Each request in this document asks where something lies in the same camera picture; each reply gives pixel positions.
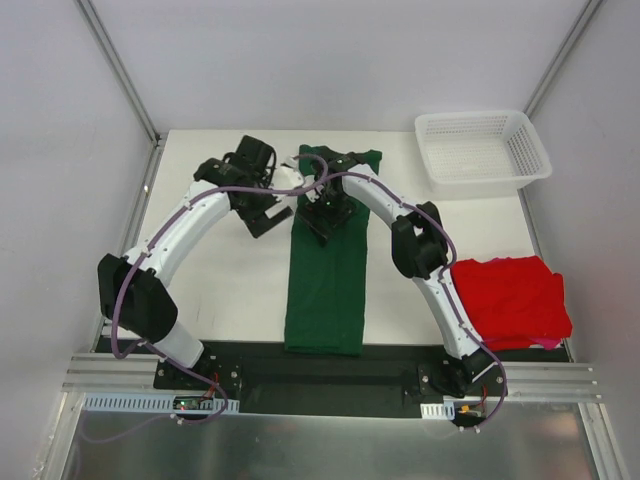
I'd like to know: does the green t shirt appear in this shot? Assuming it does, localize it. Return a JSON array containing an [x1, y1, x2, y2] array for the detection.
[[283, 143, 384, 357]]

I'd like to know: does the white plastic basket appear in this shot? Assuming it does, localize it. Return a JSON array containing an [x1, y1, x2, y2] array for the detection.
[[414, 110, 552, 199]]

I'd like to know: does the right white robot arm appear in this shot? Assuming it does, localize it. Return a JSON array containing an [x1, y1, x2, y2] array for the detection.
[[296, 153, 497, 399]]

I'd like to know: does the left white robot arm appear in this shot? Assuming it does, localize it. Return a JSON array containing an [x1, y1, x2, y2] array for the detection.
[[97, 135, 293, 389]]

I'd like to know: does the red folded t shirt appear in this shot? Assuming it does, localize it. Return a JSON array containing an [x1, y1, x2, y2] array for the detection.
[[452, 256, 573, 352]]

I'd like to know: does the pink folded t shirt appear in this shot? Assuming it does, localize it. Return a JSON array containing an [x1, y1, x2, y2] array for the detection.
[[531, 338, 562, 350]]

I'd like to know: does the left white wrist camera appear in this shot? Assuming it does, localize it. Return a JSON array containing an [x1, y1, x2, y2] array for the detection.
[[273, 156, 306, 190]]

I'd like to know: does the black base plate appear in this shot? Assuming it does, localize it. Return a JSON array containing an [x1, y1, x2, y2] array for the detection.
[[153, 341, 506, 419]]

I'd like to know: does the aluminium frame rail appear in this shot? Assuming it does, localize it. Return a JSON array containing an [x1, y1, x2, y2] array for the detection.
[[62, 353, 604, 403]]

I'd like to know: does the right white cable duct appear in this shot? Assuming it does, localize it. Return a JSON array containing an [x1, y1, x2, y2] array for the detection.
[[420, 401, 456, 421]]

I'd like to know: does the white cable duct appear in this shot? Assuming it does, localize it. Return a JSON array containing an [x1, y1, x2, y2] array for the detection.
[[420, 401, 456, 421], [83, 393, 240, 415]]

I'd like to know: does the left white cable duct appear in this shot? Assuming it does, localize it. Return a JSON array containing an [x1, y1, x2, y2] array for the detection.
[[83, 393, 240, 415]]

